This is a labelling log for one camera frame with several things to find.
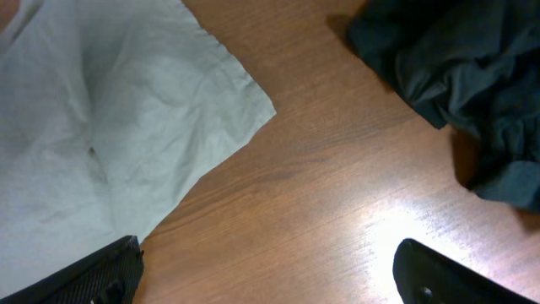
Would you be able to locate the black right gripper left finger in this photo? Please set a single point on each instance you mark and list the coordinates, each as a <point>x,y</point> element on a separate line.
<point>110,275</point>

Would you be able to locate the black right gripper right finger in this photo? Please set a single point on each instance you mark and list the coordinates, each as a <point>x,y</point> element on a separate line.
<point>423,276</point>

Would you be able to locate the khaki beige shorts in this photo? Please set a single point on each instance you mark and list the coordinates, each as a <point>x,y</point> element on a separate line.
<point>111,111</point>

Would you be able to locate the black garment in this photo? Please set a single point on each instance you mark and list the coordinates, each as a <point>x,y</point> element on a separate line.
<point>471,64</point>

